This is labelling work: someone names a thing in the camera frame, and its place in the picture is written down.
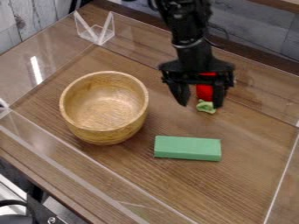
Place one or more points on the clear acrylic tray enclosure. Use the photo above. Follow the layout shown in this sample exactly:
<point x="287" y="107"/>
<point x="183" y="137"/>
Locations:
<point x="119" y="184"/>

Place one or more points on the wooden bowl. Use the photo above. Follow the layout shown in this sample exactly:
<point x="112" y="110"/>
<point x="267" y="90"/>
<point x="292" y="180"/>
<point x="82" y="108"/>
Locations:
<point x="104" y="107"/>

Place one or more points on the red plush strawberry toy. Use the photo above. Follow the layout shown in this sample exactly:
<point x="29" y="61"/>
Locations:
<point x="204" y="93"/>

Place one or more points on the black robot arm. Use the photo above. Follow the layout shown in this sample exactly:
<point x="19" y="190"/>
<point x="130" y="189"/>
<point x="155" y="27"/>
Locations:
<point x="195" y="67"/>

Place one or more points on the green rectangular sponge block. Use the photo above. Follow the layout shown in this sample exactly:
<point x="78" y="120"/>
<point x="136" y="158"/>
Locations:
<point x="190" y="148"/>

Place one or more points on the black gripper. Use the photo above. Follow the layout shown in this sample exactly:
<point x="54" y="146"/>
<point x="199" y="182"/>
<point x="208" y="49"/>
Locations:
<point x="179" y="78"/>

